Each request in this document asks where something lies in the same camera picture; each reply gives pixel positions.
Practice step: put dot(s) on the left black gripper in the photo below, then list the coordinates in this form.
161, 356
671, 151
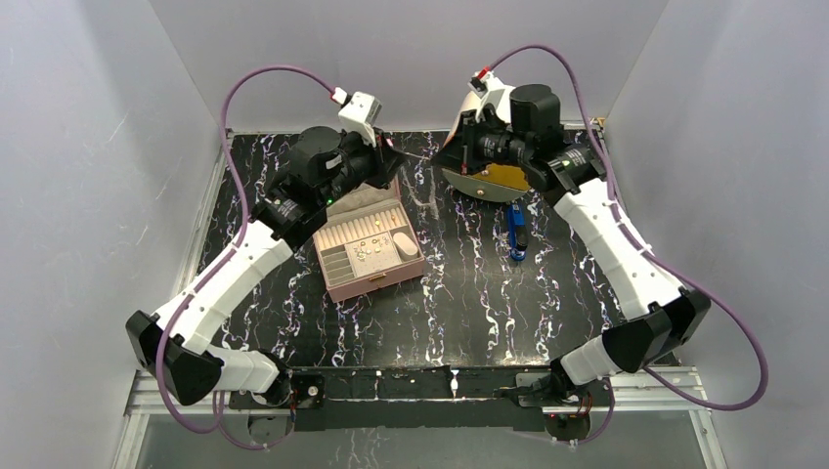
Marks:
386, 160

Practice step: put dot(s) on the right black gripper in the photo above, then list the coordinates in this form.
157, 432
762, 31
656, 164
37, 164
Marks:
459, 152

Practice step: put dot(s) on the pink jewelry box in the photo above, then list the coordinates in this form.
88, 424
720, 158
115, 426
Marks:
355, 247

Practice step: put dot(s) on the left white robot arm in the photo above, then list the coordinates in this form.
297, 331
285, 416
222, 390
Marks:
173, 343

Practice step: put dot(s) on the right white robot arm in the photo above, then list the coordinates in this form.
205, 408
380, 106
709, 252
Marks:
660, 312

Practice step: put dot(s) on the round three-drawer organizer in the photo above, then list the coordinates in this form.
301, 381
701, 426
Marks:
497, 183

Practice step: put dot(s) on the blue stapler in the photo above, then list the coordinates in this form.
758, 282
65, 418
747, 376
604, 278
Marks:
517, 232

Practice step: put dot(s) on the white oval pad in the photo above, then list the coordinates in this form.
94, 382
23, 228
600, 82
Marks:
406, 246

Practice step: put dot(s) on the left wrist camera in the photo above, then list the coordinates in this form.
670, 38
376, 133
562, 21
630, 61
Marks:
358, 114

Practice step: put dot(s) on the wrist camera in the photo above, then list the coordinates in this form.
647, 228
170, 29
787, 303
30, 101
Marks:
358, 114
489, 96

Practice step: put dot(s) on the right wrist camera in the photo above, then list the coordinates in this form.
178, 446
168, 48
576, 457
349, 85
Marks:
489, 96

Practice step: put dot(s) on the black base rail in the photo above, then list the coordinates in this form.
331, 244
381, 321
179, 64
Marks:
521, 398

